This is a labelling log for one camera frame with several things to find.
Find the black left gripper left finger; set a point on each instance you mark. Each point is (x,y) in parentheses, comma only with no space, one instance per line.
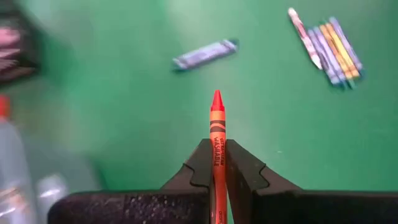
(140,208)

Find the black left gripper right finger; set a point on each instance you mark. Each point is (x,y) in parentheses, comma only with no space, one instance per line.
(295,208)

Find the red crayon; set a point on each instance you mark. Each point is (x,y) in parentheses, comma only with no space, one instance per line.
(218,140)

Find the green crayon yellow wrapper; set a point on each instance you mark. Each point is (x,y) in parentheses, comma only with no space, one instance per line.
(342,49)

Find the blue crayon Crayola print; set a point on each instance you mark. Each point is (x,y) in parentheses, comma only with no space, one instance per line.
(346,43)

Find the green table mat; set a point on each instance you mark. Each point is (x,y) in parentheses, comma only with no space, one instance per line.
(124,93)

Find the large teal plastic bin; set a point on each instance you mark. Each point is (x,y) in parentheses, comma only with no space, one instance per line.
(18,171)

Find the black plastic basket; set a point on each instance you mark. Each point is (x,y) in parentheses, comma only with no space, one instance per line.
(18,46)

